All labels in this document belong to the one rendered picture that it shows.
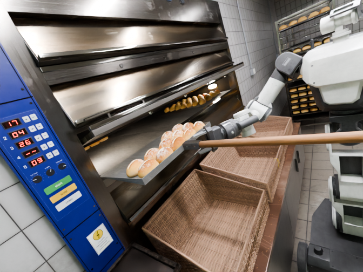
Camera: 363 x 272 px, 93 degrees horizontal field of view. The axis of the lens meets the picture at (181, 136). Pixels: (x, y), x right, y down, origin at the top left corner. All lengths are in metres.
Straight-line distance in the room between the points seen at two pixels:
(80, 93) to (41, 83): 0.14
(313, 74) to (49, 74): 1.12
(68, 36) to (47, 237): 0.81
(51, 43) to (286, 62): 1.07
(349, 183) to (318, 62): 0.65
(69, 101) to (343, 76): 1.14
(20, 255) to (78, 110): 0.54
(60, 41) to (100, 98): 0.26
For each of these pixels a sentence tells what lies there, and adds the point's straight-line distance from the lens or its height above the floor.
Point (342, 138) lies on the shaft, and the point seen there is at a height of 1.20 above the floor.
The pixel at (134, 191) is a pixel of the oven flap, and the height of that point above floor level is 1.02.
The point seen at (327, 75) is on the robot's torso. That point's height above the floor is 1.29.
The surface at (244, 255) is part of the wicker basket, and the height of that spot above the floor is 0.72.
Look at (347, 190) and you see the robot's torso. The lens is 1.31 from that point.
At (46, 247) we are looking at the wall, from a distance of 0.90.
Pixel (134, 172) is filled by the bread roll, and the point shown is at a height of 1.20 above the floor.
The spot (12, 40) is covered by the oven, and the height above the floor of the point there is 1.80.
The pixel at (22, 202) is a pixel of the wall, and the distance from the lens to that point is 0.83.
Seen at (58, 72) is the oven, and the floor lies 1.67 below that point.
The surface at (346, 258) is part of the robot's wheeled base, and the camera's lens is 1.60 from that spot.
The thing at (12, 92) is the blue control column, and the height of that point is 1.63.
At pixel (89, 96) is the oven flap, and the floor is 1.55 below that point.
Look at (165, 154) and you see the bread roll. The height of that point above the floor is 1.22.
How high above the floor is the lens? 1.48
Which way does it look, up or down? 17 degrees down
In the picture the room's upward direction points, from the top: 20 degrees counter-clockwise
